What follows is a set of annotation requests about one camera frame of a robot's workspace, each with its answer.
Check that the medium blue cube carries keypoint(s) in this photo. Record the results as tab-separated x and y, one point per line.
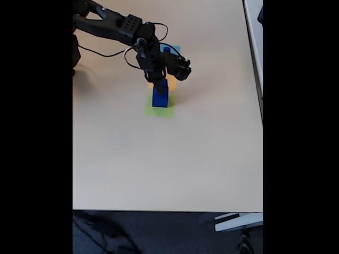
165	88

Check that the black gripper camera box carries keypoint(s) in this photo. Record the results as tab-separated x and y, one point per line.
155	75

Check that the blue paper square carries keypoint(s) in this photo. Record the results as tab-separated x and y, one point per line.
174	49

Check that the dark blue object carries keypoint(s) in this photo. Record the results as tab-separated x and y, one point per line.
260	14

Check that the green paper square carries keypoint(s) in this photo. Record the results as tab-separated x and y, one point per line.
159	112

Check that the black stand leg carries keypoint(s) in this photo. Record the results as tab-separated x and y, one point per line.
245	243

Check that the small blue cube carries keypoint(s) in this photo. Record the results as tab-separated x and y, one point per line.
166	49

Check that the orange paper square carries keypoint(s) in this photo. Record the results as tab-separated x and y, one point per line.
172	84

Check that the white table foot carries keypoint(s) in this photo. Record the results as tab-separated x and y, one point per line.
238	223

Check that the large blue cube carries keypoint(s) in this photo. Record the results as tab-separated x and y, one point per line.
160	101

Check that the white side table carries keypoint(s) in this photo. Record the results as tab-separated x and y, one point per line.
255	53

